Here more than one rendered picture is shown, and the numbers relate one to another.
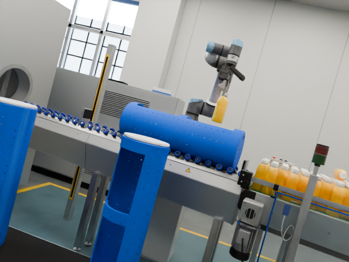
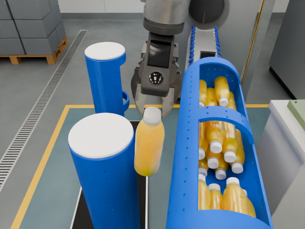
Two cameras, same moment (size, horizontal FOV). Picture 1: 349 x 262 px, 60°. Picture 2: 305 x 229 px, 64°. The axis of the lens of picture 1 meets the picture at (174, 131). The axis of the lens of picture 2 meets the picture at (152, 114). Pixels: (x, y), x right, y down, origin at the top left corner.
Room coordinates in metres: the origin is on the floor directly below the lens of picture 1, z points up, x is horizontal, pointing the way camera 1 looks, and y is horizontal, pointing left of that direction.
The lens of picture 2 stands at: (1.83, -0.65, 1.76)
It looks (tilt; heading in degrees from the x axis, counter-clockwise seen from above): 39 degrees down; 79
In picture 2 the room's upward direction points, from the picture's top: straight up
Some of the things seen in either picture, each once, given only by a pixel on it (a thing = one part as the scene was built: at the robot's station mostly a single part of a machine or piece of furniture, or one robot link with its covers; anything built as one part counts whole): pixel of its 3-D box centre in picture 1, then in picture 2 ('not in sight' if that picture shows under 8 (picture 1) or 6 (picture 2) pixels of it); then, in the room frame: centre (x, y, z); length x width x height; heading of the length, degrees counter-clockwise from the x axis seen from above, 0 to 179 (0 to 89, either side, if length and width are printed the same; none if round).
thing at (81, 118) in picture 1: (85, 117); (206, 62); (2.48, 0.73, 1.00); 0.10 x 0.04 x 0.15; 160
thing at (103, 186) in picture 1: (97, 208); not in sight; (2.45, 0.44, 0.31); 0.06 x 0.06 x 0.63; 70
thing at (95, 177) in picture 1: (86, 211); not in sight; (2.32, 0.49, 0.31); 0.06 x 0.06 x 0.63; 70
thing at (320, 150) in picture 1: (321, 151); not in sight; (1.55, -0.75, 1.23); 0.06 x 0.06 x 0.04
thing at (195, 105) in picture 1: (195, 105); not in sight; (2.62, -0.12, 1.35); 0.13 x 0.12 x 0.14; 88
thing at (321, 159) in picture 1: (319, 159); not in sight; (1.55, -0.75, 1.18); 0.06 x 0.06 x 0.05
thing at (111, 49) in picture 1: (89, 132); (248, 74); (2.84, 0.77, 0.85); 0.06 x 0.06 x 1.70; 70
